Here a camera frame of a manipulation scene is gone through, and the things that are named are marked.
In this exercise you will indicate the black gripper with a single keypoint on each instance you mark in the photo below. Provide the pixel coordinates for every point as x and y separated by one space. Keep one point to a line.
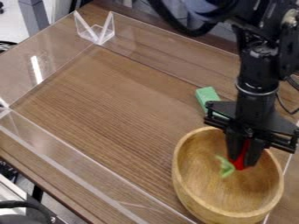
251 122

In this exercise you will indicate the red plush fruit green stem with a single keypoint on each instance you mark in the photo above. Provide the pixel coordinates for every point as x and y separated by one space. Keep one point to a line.
230 165

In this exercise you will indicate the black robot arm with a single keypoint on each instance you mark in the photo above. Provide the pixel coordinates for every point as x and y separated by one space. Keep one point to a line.
266 26

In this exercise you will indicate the green rectangular block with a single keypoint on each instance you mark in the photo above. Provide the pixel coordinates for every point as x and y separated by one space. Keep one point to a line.
206 94

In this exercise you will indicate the wooden bowl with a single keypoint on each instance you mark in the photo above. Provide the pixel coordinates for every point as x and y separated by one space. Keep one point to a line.
227 178

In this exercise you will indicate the black device bottom left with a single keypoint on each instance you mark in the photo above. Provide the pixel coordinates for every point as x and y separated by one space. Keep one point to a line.
25 212

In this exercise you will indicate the clear acrylic tray wall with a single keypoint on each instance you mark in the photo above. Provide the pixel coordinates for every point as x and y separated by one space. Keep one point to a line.
97 101

